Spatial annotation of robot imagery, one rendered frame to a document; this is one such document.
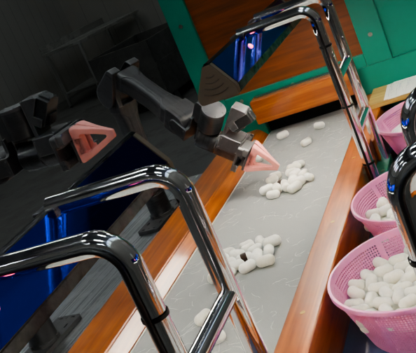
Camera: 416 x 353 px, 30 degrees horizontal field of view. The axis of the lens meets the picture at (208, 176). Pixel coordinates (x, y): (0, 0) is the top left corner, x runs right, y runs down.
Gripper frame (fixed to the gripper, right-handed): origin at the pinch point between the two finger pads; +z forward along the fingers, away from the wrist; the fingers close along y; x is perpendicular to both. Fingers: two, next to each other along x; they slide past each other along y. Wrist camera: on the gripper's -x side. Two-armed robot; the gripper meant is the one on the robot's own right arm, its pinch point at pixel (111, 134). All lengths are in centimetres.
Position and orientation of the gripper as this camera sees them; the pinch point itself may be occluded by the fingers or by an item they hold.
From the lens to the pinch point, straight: 137.0
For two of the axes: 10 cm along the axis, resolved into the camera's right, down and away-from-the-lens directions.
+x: 3.6, 8.9, 2.8
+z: 8.6, -2.0, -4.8
